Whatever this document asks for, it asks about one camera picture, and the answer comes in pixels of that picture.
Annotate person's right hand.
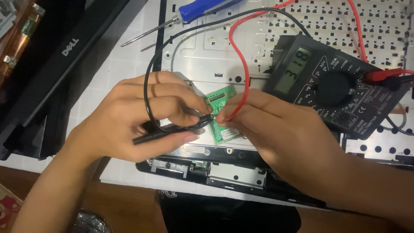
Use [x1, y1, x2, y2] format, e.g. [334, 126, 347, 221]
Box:
[215, 89, 344, 198]

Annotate person's left hand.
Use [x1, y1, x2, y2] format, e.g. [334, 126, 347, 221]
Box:
[65, 71, 213, 163]

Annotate black multimeter test lead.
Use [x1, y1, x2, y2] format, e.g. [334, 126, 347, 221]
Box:
[132, 7, 414, 145]

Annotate red multimeter test lead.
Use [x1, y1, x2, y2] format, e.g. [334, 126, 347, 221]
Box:
[223, 0, 414, 122]

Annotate green circuit board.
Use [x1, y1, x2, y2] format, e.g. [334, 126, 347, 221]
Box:
[202, 85, 249, 145]

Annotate opened laptop base chassis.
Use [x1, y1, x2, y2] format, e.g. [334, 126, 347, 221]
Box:
[136, 0, 414, 208]

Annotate black digital multimeter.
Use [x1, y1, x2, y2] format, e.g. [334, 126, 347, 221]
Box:
[263, 34, 411, 140]

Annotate black printed cloth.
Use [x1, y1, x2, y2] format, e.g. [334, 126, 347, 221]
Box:
[158, 189, 301, 233]

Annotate white grid-pattern mat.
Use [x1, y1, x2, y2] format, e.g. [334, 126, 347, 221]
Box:
[0, 0, 325, 208]

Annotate black plastic bag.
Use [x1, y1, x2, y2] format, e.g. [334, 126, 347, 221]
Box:
[73, 210, 112, 233]

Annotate black laptop screen lid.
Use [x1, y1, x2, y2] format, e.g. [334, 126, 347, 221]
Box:
[0, 0, 149, 161]

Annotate orange flex circuit part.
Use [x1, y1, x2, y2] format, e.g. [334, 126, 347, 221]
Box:
[0, 0, 46, 85]

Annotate red printed carton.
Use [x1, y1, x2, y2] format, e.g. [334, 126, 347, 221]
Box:
[0, 183, 23, 233]

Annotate blue-handled screwdriver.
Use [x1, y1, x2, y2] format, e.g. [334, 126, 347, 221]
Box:
[121, 0, 244, 47]

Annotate dark thin wire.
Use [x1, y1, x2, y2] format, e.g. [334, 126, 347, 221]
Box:
[384, 115, 414, 136]

